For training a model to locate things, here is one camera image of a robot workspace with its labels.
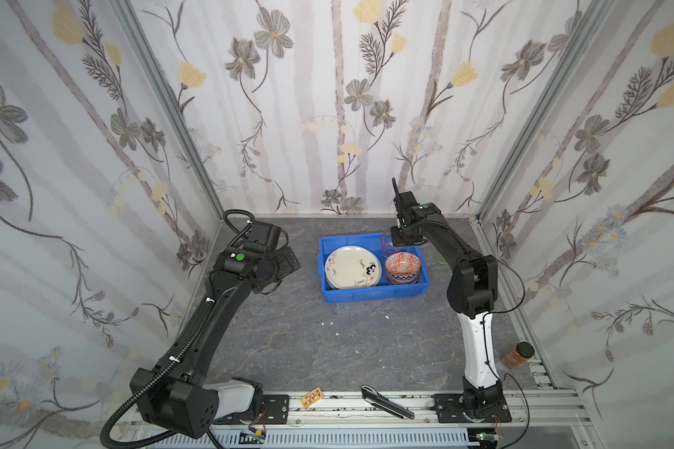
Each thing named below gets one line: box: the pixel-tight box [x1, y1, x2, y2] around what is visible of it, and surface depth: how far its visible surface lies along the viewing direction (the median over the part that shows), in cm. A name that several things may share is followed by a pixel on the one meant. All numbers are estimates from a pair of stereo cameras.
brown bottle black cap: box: [499, 341, 536, 369], surface depth 77 cm
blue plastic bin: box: [317, 232, 430, 305], surface depth 97 cm
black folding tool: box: [361, 384, 416, 421], surface depth 76 cm
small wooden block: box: [300, 386, 324, 409], surface depth 77 cm
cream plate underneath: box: [323, 245, 382, 290], surface depth 100 cm
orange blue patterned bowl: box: [384, 251, 422, 286], surface depth 97 cm
